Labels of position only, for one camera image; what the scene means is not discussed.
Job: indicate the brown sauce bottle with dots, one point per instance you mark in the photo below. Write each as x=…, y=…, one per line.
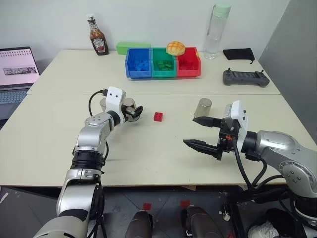
x=98, y=41

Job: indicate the silver metal cup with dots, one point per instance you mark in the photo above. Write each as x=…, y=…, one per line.
x=203, y=107
x=129, y=101

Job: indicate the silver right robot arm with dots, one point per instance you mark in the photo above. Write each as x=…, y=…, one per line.
x=280, y=148

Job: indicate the clear bottle with green cap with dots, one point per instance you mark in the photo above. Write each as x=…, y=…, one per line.
x=213, y=37

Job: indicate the black table leg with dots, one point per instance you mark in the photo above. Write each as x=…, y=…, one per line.
x=236, y=218

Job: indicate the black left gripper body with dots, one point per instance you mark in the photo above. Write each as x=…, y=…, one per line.
x=127, y=113

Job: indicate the dark rounded shape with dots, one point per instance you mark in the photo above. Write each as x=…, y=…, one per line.
x=139, y=224
x=200, y=223

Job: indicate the yellow melon bread bun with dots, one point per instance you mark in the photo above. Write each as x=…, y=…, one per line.
x=175, y=48

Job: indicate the white knit shoe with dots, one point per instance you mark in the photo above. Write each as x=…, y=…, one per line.
x=262, y=229

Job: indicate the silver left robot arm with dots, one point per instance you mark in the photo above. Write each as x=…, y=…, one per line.
x=84, y=138

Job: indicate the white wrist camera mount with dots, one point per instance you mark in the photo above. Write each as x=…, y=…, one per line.
x=114, y=99
x=236, y=116

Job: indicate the black fabric pouch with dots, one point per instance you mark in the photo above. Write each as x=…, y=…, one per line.
x=239, y=53

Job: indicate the green rectangular box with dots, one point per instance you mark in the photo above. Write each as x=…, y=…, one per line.
x=128, y=46

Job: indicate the red plastic bin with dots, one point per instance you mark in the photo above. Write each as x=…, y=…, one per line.
x=188, y=72

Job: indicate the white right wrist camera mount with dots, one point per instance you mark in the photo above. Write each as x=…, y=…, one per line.
x=236, y=116

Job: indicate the red floor marker square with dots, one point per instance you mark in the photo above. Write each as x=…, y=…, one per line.
x=147, y=206
x=185, y=204

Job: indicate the grey handheld controller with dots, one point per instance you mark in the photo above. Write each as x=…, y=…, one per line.
x=245, y=78

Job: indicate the open grey laptop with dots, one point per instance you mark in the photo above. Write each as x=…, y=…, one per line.
x=17, y=74

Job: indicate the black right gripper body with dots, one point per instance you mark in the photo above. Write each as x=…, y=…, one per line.
x=226, y=138

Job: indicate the green plastic bin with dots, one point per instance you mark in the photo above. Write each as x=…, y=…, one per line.
x=163, y=73

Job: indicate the blue plastic bin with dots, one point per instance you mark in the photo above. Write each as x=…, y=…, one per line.
x=131, y=73

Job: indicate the small red toy block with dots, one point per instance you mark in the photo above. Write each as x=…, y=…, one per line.
x=158, y=116

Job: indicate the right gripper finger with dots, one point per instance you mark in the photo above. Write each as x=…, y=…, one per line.
x=210, y=122
x=203, y=147

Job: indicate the small white floor scrap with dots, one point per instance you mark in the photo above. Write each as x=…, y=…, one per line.
x=225, y=214

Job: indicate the pile of blue blocks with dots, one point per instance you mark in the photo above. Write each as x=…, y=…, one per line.
x=141, y=65

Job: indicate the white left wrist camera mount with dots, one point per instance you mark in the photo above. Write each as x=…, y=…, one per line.
x=114, y=99

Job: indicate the pile of green blocks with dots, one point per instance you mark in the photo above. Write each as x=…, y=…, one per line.
x=164, y=65

